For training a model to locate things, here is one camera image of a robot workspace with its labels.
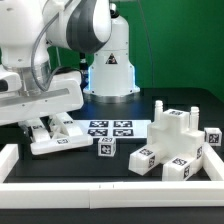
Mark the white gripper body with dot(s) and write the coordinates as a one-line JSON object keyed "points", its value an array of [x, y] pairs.
{"points": [[63, 95]]}

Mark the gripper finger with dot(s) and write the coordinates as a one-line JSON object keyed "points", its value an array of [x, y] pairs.
{"points": [[26, 127], [53, 127]]}

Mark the white barrier rail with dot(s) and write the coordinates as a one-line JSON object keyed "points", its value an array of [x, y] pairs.
{"points": [[111, 195], [9, 155], [212, 163]]}

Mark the white tagged cube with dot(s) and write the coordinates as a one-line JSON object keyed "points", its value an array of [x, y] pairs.
{"points": [[107, 146], [213, 136]]}

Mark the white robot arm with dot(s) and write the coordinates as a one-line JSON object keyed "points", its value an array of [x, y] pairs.
{"points": [[29, 87]]}

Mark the white front barrier rail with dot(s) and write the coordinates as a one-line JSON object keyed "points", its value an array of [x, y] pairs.
{"points": [[111, 195]]}

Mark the white right barrier rail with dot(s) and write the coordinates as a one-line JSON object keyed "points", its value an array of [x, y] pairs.
{"points": [[212, 163]]}

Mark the white chair back frame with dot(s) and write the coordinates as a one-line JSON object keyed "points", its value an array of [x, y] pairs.
{"points": [[70, 135]]}

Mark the white left barrier rail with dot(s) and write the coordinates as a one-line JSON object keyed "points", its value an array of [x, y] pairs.
{"points": [[9, 155]]}

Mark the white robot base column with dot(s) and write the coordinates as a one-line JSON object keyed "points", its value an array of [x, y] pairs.
{"points": [[111, 75]]}

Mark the white seat block with pegs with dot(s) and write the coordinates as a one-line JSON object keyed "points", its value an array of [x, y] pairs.
{"points": [[176, 132]]}

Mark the white chair seat plate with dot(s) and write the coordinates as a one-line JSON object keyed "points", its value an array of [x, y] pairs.
{"points": [[119, 129]]}

